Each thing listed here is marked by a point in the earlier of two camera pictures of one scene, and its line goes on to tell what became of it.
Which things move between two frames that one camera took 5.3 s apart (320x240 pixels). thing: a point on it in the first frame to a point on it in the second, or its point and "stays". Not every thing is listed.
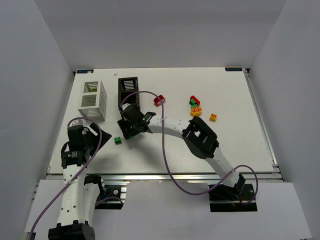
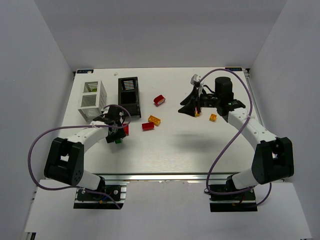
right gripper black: [125, 130] to [197, 102]
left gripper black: [99, 136] to [115, 135]
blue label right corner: [233, 69] stays
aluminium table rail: [178, 176] stays
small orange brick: [213, 117] stays
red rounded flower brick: [157, 100] stays
